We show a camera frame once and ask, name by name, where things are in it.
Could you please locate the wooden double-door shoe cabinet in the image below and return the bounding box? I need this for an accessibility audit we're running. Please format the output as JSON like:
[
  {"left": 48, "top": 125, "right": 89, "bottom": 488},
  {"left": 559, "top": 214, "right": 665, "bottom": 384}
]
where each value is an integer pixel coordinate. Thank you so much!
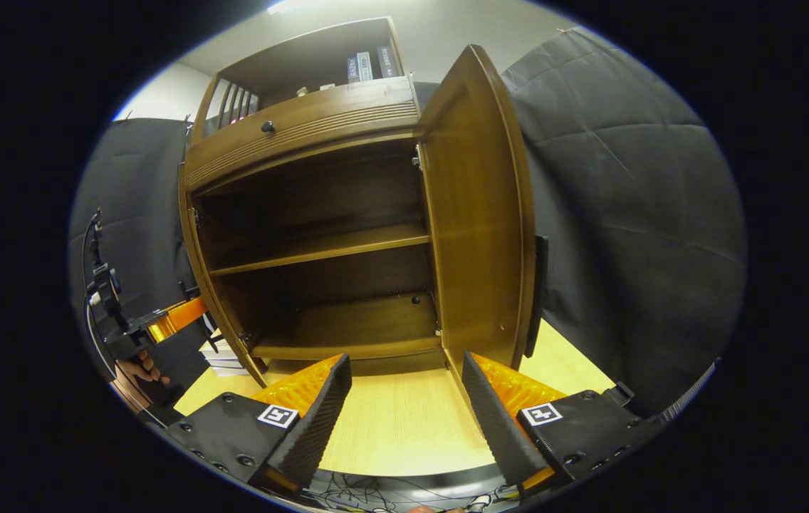
[{"left": 178, "top": 18, "right": 448, "bottom": 389}]

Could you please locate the black backdrop cloth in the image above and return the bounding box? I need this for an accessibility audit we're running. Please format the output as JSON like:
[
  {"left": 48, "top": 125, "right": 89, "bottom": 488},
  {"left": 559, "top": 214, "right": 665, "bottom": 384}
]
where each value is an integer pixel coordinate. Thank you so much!
[{"left": 68, "top": 27, "right": 748, "bottom": 418}]

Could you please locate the black door handle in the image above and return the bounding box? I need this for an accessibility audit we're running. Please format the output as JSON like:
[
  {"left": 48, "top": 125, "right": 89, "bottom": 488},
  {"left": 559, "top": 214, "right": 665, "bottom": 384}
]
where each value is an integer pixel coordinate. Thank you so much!
[{"left": 524, "top": 235, "right": 550, "bottom": 358}]

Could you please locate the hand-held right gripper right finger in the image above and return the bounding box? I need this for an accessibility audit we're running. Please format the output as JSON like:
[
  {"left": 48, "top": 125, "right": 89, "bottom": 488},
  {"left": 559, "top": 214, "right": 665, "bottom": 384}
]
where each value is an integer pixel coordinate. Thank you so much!
[{"left": 461, "top": 351, "right": 662, "bottom": 497}]

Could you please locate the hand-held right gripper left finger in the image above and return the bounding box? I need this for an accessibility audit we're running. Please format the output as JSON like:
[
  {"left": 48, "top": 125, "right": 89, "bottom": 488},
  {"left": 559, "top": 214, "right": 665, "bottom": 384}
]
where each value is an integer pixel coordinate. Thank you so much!
[{"left": 166, "top": 354, "right": 353, "bottom": 496}]

